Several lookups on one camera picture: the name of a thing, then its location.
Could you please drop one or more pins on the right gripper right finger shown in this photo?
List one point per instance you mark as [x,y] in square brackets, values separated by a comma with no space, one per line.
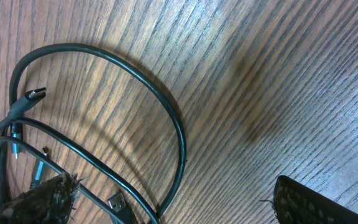
[297,204]

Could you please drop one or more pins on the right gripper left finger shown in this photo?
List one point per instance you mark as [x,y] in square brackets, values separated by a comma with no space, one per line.
[50,202]

